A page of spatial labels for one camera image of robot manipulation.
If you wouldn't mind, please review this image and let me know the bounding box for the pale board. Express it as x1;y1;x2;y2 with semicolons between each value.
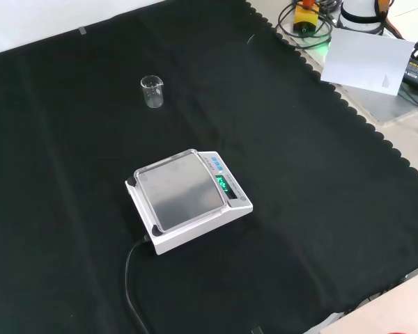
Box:
318;264;418;334

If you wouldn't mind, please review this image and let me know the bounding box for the grey metal base plate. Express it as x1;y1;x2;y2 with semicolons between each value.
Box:
341;83;418;125

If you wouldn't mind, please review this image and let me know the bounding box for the black balance power cable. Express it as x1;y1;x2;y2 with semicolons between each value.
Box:
124;233;153;334

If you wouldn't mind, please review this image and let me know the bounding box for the black cloth bench cover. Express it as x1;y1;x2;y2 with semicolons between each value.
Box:
0;0;418;334

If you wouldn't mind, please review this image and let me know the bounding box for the yellow emergency stop button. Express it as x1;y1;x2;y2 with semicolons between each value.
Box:
293;0;318;33

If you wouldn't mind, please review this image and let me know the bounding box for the black cable loop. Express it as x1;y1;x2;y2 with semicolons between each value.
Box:
275;0;335;49

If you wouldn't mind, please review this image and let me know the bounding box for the white paper sheet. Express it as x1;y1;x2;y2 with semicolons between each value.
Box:
320;27;417;96

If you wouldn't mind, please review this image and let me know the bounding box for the small clear glass beaker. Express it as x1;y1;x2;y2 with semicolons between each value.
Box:
140;75;165;109

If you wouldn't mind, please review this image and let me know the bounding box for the white electronic balance steel pan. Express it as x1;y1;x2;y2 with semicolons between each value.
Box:
125;148;254;256

